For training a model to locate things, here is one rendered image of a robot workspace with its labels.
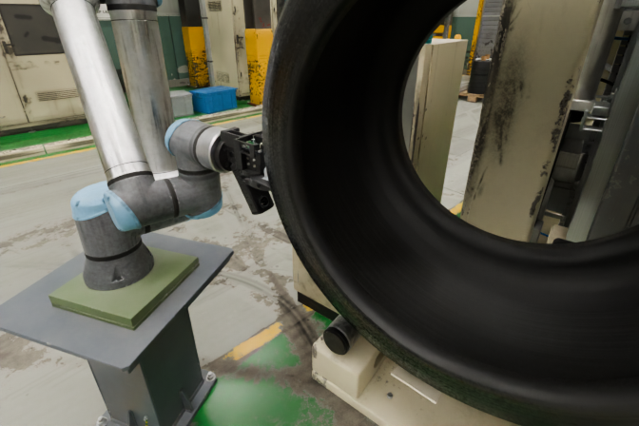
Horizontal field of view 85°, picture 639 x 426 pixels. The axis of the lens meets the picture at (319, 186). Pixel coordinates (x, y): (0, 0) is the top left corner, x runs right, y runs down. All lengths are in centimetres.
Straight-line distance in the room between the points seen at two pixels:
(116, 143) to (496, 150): 74
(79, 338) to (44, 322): 13
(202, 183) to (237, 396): 103
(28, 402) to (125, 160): 131
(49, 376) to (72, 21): 146
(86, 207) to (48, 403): 99
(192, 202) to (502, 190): 63
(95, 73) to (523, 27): 81
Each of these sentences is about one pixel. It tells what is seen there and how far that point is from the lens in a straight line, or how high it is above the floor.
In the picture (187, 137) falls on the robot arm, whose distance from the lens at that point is 77.
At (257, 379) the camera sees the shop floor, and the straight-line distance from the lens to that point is 166.
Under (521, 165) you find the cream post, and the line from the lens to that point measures 72.
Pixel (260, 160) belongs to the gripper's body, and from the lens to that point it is 63.
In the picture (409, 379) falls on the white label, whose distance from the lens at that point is 53.
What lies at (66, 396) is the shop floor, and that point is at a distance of 188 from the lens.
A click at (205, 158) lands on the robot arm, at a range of 73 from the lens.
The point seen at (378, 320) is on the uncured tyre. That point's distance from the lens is 47.
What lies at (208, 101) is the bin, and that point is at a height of 20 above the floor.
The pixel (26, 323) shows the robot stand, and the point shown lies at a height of 60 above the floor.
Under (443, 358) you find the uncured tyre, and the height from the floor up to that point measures 98.
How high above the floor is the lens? 133
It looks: 25 degrees down
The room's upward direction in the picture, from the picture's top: straight up
